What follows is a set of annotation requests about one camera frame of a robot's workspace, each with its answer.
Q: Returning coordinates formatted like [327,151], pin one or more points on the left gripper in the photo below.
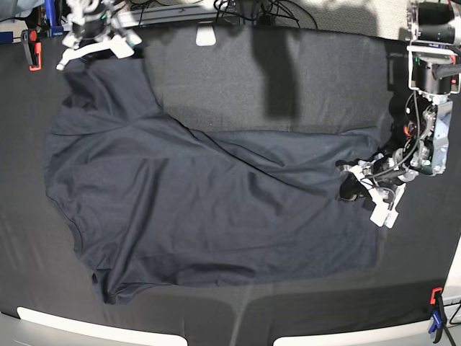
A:
[388,174]

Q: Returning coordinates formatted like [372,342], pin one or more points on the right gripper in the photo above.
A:
[89,25]

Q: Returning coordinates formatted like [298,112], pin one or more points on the dark navy t-shirt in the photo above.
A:
[150,202]

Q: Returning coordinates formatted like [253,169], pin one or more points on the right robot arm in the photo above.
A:
[116,4]

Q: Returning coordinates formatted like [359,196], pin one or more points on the blue bar clamp far left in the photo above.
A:
[53,19]

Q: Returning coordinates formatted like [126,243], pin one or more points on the orange clamp far left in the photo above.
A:
[32,49]

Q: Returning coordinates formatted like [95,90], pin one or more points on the white tab at table edge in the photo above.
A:
[205,35]

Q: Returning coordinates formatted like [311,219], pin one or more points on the black table cover cloth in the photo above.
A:
[312,81]

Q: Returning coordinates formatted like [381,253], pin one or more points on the blue orange clamp near right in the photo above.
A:
[439,321]

